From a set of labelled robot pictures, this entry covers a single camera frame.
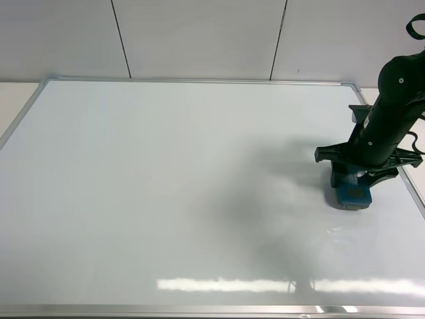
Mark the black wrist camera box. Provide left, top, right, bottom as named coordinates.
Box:
left=349, top=104, right=371, bottom=124

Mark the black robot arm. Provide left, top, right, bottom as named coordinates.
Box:
left=314, top=53, right=424, bottom=188

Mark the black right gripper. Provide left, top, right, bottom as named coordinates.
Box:
left=314, top=141, right=422, bottom=190

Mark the blue board eraser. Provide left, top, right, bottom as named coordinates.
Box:
left=334, top=173, right=372, bottom=210

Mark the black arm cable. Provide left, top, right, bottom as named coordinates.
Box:
left=405, top=13, right=425, bottom=41

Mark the white aluminium-framed whiteboard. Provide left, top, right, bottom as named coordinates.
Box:
left=1, top=77, right=424, bottom=318

